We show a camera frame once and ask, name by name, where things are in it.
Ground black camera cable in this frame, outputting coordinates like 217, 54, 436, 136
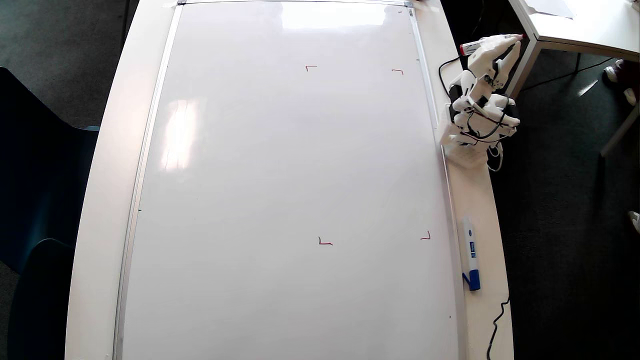
438, 55, 463, 101

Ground large dark blue chair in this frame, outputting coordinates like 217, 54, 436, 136
0, 66, 101, 273

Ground white whiteboard with metal frame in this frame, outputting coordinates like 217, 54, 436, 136
112, 0, 468, 360

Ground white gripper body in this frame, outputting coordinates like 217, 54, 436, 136
467, 51, 504, 91

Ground white base cable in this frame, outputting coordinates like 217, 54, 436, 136
486, 141, 504, 173

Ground black power cable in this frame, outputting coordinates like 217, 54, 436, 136
486, 295, 511, 360

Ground red whiteboard marker pen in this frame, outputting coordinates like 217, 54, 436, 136
459, 34, 524, 56

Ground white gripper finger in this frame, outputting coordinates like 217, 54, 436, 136
497, 42, 521, 84
478, 35, 521, 57

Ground blue and white marker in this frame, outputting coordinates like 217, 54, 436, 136
461, 215, 482, 292

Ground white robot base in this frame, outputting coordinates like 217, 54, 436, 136
439, 107, 493, 169

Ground small dark blue chair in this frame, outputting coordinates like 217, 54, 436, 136
7, 239, 76, 360

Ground thin black floor cable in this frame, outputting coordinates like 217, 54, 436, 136
520, 57, 615, 92

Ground white side table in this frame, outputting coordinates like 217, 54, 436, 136
507, 0, 640, 158

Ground brown trouser legs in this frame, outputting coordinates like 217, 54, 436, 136
617, 59, 640, 92

